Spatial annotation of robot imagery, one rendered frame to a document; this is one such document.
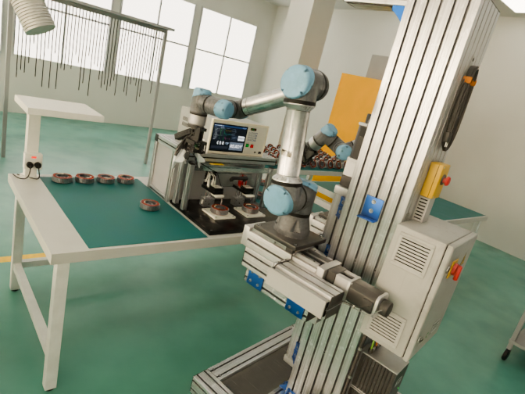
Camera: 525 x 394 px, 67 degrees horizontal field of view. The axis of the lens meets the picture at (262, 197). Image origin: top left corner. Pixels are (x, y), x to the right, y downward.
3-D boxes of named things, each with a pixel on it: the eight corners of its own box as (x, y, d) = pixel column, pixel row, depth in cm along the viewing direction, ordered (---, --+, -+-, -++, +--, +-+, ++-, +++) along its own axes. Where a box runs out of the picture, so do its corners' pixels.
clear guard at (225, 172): (255, 187, 231) (257, 177, 230) (220, 186, 215) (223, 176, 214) (223, 169, 254) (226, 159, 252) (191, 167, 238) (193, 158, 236)
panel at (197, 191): (251, 198, 289) (260, 159, 281) (169, 199, 246) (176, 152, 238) (250, 198, 290) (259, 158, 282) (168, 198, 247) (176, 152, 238)
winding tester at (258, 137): (262, 156, 265) (269, 126, 259) (206, 152, 236) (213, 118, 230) (229, 141, 292) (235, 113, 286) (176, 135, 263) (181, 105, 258)
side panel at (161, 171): (169, 202, 249) (179, 152, 240) (166, 202, 247) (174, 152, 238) (151, 186, 268) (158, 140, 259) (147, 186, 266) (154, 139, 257)
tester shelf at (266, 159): (275, 165, 271) (276, 159, 270) (187, 160, 226) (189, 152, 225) (237, 147, 302) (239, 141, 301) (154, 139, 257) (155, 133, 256)
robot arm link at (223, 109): (241, 102, 165) (221, 96, 170) (225, 100, 156) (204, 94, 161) (237, 121, 167) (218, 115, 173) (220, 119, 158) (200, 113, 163)
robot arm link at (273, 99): (336, 69, 153) (235, 99, 180) (324, 65, 144) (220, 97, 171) (341, 100, 153) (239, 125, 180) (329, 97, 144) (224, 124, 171)
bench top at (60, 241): (366, 230, 307) (367, 223, 305) (50, 265, 162) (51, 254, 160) (280, 184, 377) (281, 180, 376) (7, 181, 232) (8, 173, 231)
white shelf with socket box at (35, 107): (94, 194, 232) (104, 116, 219) (22, 195, 207) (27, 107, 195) (77, 174, 256) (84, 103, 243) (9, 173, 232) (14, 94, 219)
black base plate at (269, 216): (292, 227, 257) (293, 224, 256) (208, 235, 214) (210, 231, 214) (249, 201, 289) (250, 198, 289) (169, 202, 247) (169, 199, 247)
